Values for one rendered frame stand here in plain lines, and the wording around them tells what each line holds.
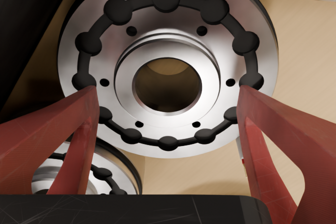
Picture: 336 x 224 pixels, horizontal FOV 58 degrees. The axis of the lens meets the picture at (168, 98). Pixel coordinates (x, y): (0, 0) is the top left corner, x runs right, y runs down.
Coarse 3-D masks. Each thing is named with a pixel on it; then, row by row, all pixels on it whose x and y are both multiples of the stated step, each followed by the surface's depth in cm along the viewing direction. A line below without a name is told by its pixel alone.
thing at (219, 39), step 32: (96, 0) 12; (128, 0) 12; (160, 0) 12; (192, 0) 12; (224, 0) 12; (64, 32) 13; (96, 32) 13; (128, 32) 13; (192, 32) 13; (224, 32) 12; (256, 32) 12; (64, 64) 14; (96, 64) 13; (224, 64) 13; (256, 64) 14; (64, 96) 15; (224, 96) 14; (128, 128) 16; (160, 128) 16; (192, 128) 16; (224, 128) 16
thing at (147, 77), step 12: (144, 72) 16; (156, 72) 17; (180, 72) 17; (192, 72) 16; (144, 84) 15; (156, 84) 16; (168, 84) 16; (180, 84) 16; (192, 84) 15; (144, 96) 15; (156, 96) 15; (168, 96) 16; (180, 96) 15
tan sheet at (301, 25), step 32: (64, 0) 15; (288, 0) 15; (320, 0) 15; (288, 32) 16; (320, 32) 16; (32, 64) 17; (160, 64) 17; (288, 64) 17; (320, 64) 17; (32, 96) 18; (288, 96) 18; (320, 96) 18; (160, 160) 22; (192, 160) 21; (224, 160) 21; (288, 160) 21; (160, 192) 24; (192, 192) 24; (224, 192) 23
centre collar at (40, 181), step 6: (36, 174) 18; (42, 174) 18; (48, 174) 18; (54, 174) 18; (36, 180) 17; (42, 180) 17; (48, 180) 17; (36, 186) 18; (42, 186) 18; (48, 186) 18; (90, 192) 18
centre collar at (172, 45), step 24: (144, 48) 12; (168, 48) 12; (192, 48) 12; (120, 72) 13; (216, 72) 13; (120, 96) 14; (192, 96) 14; (216, 96) 14; (144, 120) 15; (168, 120) 15; (192, 120) 15
